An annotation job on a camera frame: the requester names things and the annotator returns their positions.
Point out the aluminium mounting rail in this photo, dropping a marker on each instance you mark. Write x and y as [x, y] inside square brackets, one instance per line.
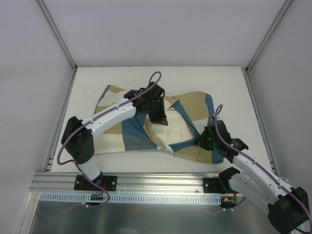
[128, 183]

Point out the aluminium frame post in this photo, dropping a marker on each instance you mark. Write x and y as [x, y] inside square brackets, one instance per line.
[49, 18]
[271, 30]

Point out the slotted white cable duct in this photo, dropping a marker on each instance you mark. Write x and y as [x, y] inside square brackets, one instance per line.
[132, 198]

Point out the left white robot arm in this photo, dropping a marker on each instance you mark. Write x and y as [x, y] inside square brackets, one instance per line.
[80, 134]

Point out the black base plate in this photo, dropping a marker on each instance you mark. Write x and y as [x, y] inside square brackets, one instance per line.
[108, 182]
[216, 185]

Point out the blue tan white checked pillowcase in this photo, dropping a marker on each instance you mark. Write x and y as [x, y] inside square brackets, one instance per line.
[134, 134]

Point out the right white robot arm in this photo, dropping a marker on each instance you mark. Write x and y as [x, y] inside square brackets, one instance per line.
[286, 207]

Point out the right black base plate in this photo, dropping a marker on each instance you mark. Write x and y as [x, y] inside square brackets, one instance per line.
[216, 185]

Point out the left aluminium frame post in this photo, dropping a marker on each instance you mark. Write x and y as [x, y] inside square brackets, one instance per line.
[49, 18]

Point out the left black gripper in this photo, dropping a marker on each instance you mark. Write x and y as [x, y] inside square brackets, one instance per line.
[157, 111]

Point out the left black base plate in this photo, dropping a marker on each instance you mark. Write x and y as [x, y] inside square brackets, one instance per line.
[108, 182]

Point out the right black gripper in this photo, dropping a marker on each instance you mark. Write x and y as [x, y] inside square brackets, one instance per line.
[203, 140]

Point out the white pillow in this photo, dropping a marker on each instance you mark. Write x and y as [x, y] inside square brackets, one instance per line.
[177, 130]

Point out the right aluminium frame post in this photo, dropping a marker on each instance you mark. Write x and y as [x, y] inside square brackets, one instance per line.
[271, 30]

